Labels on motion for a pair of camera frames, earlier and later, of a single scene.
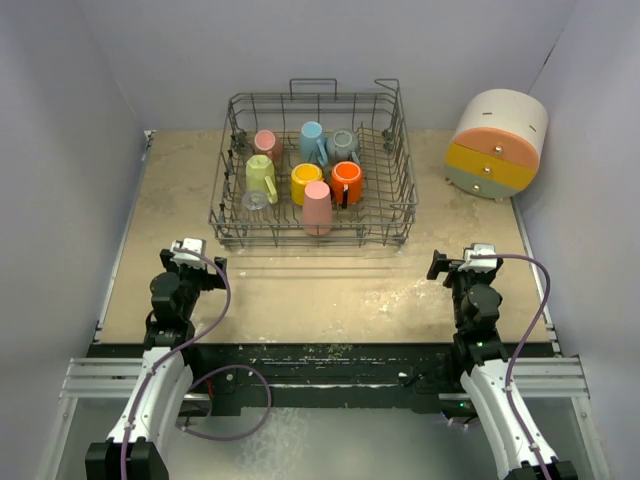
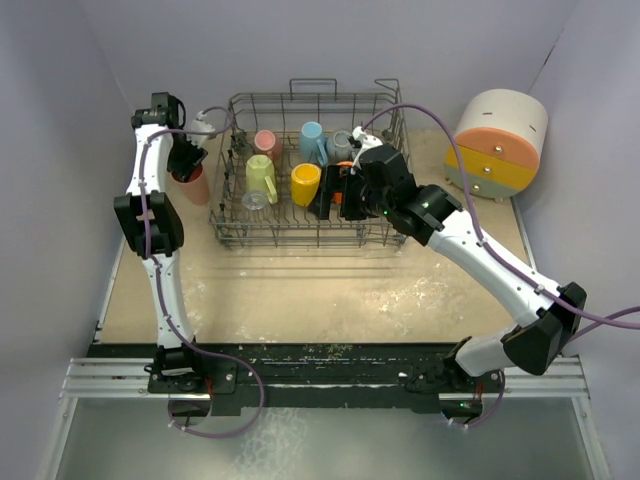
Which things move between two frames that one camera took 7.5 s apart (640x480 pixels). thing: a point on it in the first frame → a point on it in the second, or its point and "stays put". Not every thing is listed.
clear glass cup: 255,199 stays put
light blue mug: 312,143 stays put
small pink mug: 267,143 stays put
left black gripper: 207,279 → 183,169
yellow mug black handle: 301,175 stays put
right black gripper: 441,264 → 321,205
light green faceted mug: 260,175 stays put
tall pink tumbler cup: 317,212 → 195,187
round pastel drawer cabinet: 496,142 stays put
